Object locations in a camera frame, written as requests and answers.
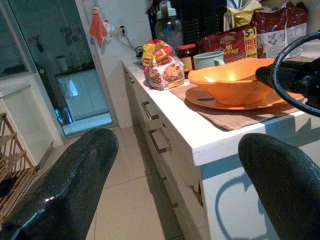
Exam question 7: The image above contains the white counter cabinet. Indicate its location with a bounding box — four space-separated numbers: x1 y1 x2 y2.
121 59 320 240

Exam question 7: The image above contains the glass sliding door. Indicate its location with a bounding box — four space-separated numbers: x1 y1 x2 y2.
0 0 119 137

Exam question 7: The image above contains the wooden slatted rack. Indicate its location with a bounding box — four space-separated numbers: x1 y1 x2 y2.
0 112 39 222

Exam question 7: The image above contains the wall power outlet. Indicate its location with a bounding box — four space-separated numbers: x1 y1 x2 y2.
115 24 127 38

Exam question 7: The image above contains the brown woven placemat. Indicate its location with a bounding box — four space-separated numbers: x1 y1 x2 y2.
169 83 307 132

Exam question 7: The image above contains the pale green mug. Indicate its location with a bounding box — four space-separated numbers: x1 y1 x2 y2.
192 51 226 71

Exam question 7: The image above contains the black power cord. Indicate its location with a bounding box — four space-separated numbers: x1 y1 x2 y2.
121 26 144 58

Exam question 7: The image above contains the red noodle multipack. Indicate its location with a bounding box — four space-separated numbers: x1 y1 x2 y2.
196 26 259 65

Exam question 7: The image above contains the orange hanging cloth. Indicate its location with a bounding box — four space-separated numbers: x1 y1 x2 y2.
88 6 111 49

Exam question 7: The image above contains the clear plastic water bottle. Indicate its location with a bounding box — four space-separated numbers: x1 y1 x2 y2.
154 0 185 51

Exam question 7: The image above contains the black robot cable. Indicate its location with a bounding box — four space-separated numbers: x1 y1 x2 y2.
271 31 320 117

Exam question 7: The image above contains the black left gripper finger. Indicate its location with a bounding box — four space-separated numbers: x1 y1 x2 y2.
0 127 120 240
238 133 320 240
255 59 297 90

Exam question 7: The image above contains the dark red food bag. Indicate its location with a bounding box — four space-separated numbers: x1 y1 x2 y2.
252 1 309 60

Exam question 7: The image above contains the yellow instant noodle pack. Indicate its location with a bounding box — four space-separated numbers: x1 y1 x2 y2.
141 39 185 91

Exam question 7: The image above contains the gold snack bag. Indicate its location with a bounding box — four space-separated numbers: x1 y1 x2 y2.
223 0 263 32

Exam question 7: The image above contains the orange wavy-rim bowl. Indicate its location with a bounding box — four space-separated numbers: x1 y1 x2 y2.
187 57 276 106

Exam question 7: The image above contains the orange plate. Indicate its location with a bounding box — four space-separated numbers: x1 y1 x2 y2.
185 85 305 111

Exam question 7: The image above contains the red-lidded sauce jar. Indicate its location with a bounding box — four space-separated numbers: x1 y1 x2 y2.
176 43 198 73

